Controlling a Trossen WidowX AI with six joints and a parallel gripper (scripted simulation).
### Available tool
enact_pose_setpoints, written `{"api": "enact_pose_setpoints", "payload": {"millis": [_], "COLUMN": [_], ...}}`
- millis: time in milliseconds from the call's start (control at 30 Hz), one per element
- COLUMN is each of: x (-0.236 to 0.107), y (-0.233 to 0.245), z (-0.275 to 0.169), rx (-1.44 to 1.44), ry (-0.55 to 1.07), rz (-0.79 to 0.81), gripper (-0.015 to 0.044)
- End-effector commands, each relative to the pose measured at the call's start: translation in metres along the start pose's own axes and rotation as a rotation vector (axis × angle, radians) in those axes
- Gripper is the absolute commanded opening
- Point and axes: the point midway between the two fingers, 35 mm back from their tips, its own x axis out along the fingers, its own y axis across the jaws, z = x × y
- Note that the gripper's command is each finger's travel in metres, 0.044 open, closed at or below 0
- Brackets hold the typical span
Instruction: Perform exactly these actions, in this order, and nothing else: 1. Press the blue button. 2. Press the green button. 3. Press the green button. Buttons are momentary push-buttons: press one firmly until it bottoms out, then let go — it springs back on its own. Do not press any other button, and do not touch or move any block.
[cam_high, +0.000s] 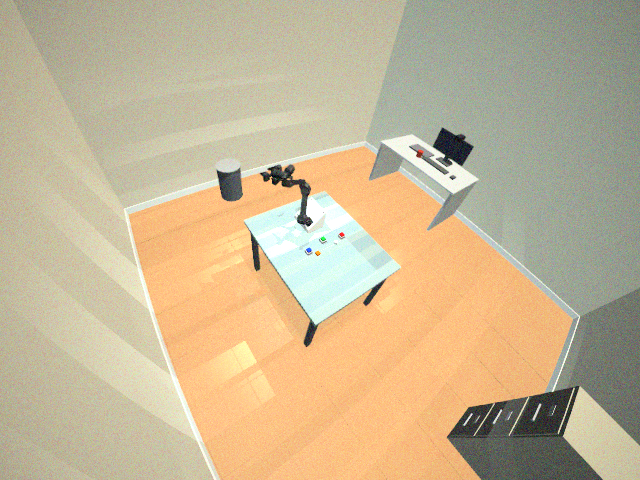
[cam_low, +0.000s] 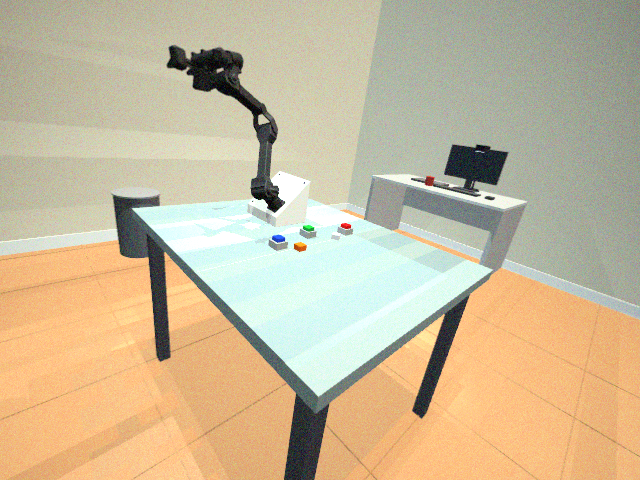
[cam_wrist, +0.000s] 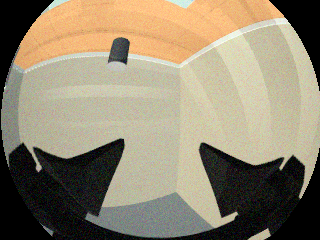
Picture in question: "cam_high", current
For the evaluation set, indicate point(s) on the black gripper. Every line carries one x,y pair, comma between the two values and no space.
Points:
274,173

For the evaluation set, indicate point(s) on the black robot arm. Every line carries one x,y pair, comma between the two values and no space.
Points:
304,187

